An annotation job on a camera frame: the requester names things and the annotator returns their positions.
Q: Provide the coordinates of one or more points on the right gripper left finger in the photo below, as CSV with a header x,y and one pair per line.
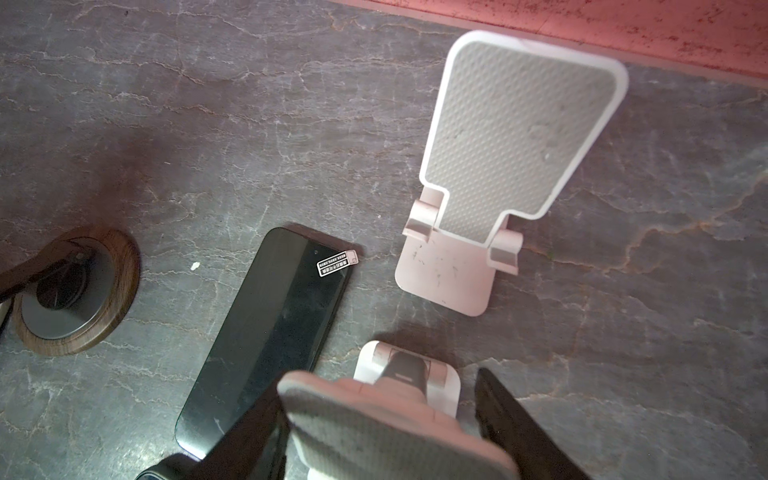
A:
x,y
254,448

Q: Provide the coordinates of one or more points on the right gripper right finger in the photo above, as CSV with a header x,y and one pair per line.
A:
x,y
504,421

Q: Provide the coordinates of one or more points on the black phone with sticker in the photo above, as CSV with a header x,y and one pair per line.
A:
x,y
278,322

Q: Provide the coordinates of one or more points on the white phone stand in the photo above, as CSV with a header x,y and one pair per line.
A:
x,y
395,418
513,120

